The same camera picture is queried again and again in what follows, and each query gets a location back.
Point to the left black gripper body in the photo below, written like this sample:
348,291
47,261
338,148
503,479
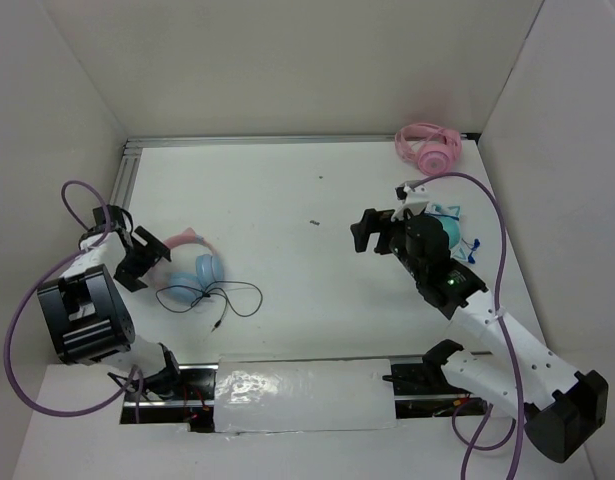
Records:
137,260

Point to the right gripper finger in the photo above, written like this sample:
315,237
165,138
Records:
376,220
362,236

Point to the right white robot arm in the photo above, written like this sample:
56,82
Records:
558,407

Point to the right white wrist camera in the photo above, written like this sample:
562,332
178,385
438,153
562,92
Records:
412,198

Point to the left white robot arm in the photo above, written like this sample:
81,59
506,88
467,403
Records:
87,318

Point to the white taped cover sheet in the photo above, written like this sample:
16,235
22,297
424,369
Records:
309,396

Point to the pink blue cat-ear headphones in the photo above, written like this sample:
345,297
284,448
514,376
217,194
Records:
185,287

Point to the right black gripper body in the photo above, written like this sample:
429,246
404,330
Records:
392,238

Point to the teal cat-ear headphones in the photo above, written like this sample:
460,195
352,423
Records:
450,219

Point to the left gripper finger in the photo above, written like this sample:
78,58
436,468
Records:
149,247
129,275

